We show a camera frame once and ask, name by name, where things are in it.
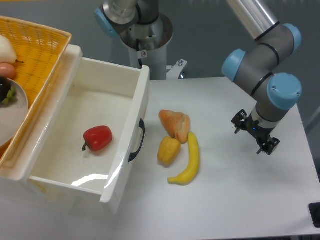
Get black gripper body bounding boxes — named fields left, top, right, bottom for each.
left=246, top=114, right=277, bottom=145

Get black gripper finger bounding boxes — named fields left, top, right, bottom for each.
left=256, top=136, right=280, bottom=156
left=231, top=109, right=248, bottom=134

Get white top drawer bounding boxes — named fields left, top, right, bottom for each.
left=28, top=58, right=150, bottom=217

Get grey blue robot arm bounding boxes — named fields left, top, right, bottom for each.
left=94, top=0, right=302, bottom=155

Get white drawer cabinet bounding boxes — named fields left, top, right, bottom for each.
left=0, top=44, right=106, bottom=216

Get orange croissant bread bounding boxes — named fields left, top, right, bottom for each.
left=158, top=110, right=191, bottom=144

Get yellow bell pepper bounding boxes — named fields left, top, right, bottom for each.
left=157, top=136, right=182, bottom=166

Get black corner device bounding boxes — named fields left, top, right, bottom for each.
left=308, top=202, right=320, bottom=229

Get yellow banana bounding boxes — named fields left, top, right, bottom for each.
left=167, top=132, right=201, bottom=186

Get red bell pepper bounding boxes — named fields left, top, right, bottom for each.
left=82, top=125, right=113, bottom=152

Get yellow woven basket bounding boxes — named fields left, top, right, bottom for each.
left=0, top=16, right=72, bottom=167

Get white plate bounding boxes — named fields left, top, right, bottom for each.
left=0, top=79, right=29, bottom=147

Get dark purple mangosteen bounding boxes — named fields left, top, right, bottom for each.
left=0, top=76, right=18, bottom=105

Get pink peach fruit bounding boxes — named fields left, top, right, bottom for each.
left=0, top=63, right=16, bottom=79

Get white pear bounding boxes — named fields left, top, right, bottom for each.
left=0, top=35, right=24, bottom=64

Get black drawer handle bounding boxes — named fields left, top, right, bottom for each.
left=128, top=118, right=146, bottom=163

